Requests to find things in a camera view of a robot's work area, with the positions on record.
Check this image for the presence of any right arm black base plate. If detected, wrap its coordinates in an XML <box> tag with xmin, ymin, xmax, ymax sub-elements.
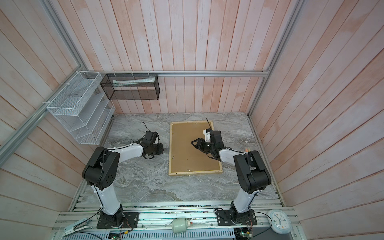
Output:
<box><xmin>214</xmin><ymin>208</ymin><xmax>258</xmax><ymax>226</ymax></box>

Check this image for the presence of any white wall clock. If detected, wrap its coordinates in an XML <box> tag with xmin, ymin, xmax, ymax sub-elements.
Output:
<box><xmin>267</xmin><ymin>209</ymin><xmax>292</xmax><ymax>235</ymax></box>

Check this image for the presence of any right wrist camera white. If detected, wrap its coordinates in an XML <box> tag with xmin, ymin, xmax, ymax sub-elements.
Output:
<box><xmin>203</xmin><ymin>129</ymin><xmax>212</xmax><ymax>143</ymax></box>

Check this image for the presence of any paper in black basket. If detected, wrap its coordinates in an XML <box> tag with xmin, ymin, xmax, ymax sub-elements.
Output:
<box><xmin>112</xmin><ymin>77</ymin><xmax>156</xmax><ymax>88</ymax></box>

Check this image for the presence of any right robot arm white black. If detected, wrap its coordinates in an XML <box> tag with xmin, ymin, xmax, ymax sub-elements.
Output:
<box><xmin>191</xmin><ymin>129</ymin><xmax>272</xmax><ymax>219</ymax></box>

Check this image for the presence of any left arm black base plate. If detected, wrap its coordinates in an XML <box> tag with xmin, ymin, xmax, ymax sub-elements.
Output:
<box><xmin>97</xmin><ymin>212</ymin><xmax>140</xmax><ymax>229</ymax></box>

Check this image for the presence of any white wire mesh shelf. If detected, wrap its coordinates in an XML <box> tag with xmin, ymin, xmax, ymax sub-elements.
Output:
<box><xmin>47</xmin><ymin>72</ymin><xmax>115</xmax><ymax>145</ymax></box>

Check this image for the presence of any wooden backing board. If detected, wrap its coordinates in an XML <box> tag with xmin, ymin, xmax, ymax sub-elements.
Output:
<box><xmin>170</xmin><ymin>122</ymin><xmax>221</xmax><ymax>174</ymax></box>

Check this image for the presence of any white cylindrical device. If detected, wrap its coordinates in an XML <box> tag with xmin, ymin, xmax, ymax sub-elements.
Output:
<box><xmin>172</xmin><ymin>218</ymin><xmax>193</xmax><ymax>234</ymax></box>

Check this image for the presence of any black wire mesh basket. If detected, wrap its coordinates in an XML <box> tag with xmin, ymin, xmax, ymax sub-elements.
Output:
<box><xmin>101</xmin><ymin>73</ymin><xmax>161</xmax><ymax>101</ymax></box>

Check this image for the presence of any light wooden picture frame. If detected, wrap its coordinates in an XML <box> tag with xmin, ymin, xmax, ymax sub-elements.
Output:
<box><xmin>167</xmin><ymin>120</ymin><xmax>224</xmax><ymax>177</ymax></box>

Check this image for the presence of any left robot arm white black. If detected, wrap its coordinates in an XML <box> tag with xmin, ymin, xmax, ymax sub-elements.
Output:
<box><xmin>82</xmin><ymin>131</ymin><xmax>164</xmax><ymax>216</ymax></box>

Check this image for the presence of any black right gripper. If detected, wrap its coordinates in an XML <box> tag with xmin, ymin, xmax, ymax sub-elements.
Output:
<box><xmin>191</xmin><ymin>137</ymin><xmax>216</xmax><ymax>153</ymax></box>

